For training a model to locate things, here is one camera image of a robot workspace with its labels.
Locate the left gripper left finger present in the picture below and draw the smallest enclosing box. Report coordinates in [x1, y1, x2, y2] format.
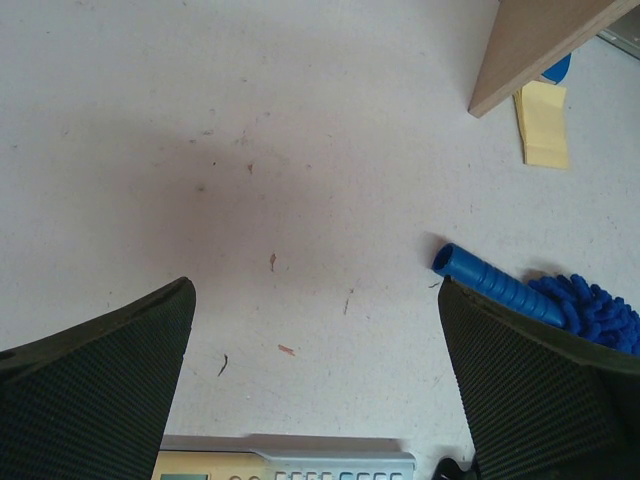
[1, 277, 196, 479]

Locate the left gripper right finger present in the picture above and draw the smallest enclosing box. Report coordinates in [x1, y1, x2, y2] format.
[438, 278, 639, 479]

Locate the blue microfiber duster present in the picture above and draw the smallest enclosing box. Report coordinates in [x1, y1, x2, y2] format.
[432, 243, 639, 356]

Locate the light wooden bookshelf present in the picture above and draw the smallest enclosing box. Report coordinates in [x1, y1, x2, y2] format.
[468, 0, 639, 118]

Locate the grey yellow calculator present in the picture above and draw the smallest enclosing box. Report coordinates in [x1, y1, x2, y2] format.
[152, 434, 416, 479]

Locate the black detached gripper finger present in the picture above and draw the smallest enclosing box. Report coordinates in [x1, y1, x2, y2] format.
[431, 457, 480, 480]

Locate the yellow sticky note pad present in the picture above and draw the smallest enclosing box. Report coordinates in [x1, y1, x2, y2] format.
[513, 81, 569, 170]

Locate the small blue block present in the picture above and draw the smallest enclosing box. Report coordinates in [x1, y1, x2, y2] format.
[541, 53, 572, 84]

